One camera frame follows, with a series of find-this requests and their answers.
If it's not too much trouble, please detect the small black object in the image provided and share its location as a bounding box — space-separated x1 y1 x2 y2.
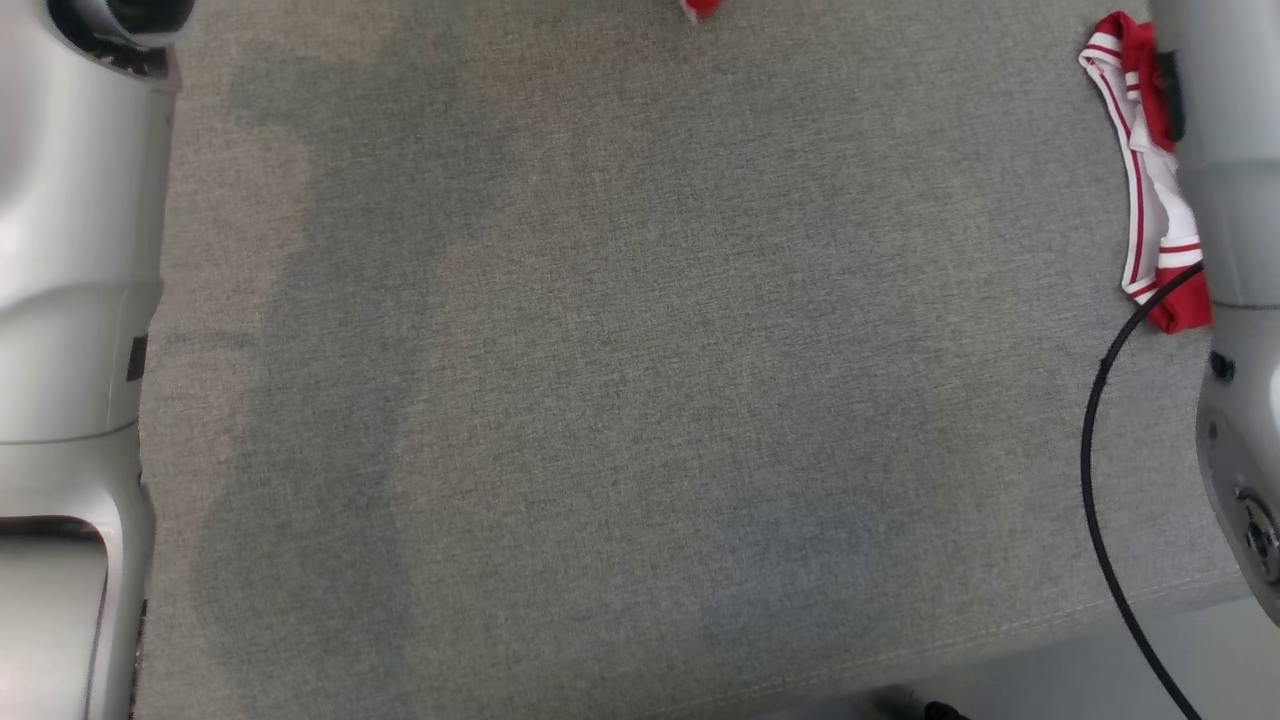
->
878 686 969 720

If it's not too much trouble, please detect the red white striped garment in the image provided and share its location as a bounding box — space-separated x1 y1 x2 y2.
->
1077 10 1214 335

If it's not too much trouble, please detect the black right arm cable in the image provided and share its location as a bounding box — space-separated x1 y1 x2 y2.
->
1080 262 1206 720

